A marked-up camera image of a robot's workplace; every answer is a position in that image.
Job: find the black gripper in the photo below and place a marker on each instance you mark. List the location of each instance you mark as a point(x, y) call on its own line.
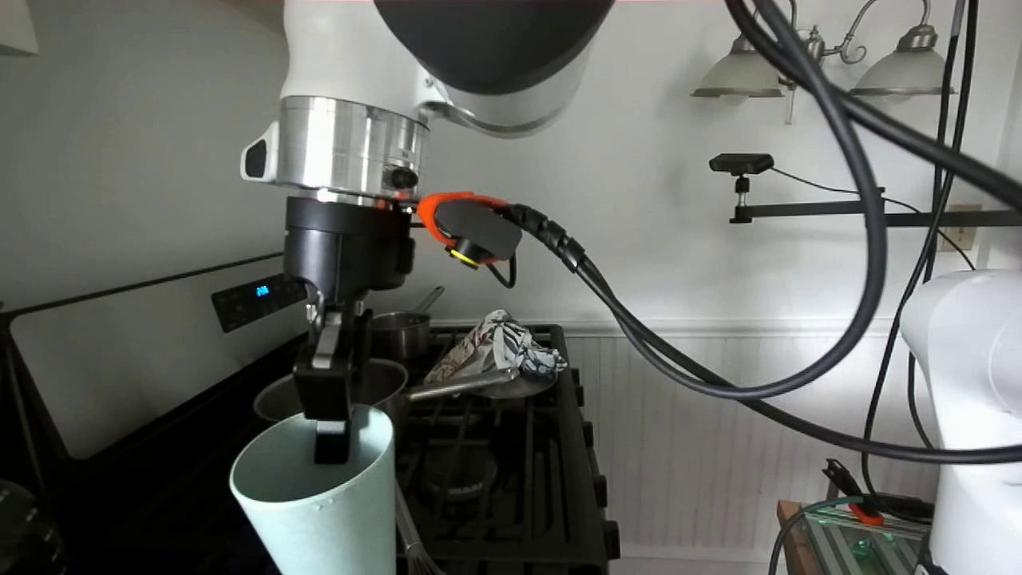
point(347, 243)

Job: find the green tray board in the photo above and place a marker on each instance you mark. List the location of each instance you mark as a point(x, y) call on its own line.
point(863, 538)

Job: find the black clamp with red tip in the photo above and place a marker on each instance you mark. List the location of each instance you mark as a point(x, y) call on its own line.
point(867, 495)

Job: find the black steel gas stove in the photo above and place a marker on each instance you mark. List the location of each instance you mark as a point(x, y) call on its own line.
point(139, 361)

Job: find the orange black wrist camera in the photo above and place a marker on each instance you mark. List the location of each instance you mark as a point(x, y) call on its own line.
point(466, 224)

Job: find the patterned kitchen cloth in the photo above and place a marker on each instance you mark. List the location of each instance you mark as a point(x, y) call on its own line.
point(497, 353)

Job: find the steel pan under cloth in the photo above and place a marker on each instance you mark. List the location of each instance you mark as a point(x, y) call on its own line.
point(511, 392)

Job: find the small steel saucepan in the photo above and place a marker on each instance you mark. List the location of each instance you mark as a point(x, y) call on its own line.
point(405, 335)

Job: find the light blue cup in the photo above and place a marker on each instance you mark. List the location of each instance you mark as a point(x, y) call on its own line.
point(329, 523)

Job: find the white wall lamp shade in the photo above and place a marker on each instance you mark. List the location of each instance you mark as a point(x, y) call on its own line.
point(905, 69)
point(739, 74)

